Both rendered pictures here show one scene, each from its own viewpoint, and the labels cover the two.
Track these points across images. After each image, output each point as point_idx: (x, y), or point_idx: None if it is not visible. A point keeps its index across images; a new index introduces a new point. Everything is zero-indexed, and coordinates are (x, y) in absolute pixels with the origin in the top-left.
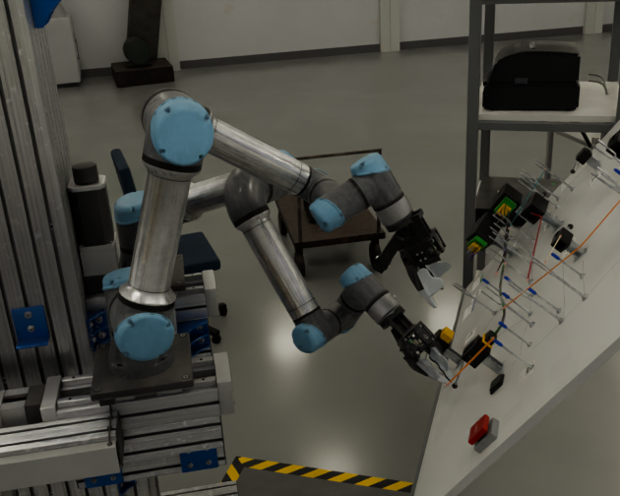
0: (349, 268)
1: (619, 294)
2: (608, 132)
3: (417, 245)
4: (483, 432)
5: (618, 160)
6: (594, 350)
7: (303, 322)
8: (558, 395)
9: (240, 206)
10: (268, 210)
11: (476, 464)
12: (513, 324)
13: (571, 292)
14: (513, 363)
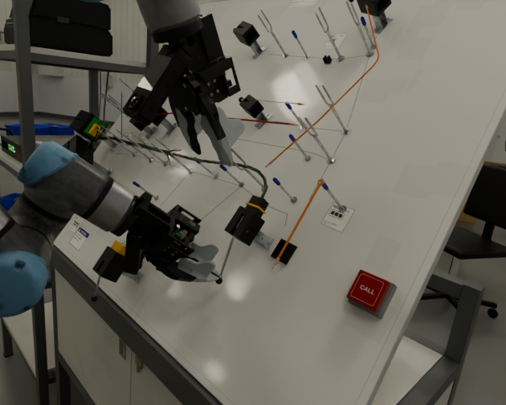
0: (42, 145)
1: (420, 102)
2: None
3: (216, 64)
4: (388, 287)
5: (273, 34)
6: (471, 142)
7: None
8: (464, 199)
9: None
10: None
11: (396, 331)
12: (214, 205)
13: (304, 141)
14: (284, 225)
